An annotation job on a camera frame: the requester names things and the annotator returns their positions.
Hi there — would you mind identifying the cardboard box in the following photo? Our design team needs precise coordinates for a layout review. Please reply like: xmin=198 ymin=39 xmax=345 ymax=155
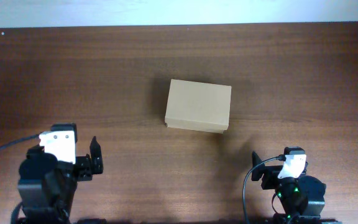
xmin=165 ymin=79 xmax=232 ymax=134

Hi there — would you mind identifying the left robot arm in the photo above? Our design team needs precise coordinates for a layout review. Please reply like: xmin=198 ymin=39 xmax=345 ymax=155
xmin=10 ymin=137 xmax=103 ymax=223

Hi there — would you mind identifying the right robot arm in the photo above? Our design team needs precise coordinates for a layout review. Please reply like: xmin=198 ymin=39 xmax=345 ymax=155
xmin=247 ymin=147 xmax=338 ymax=224

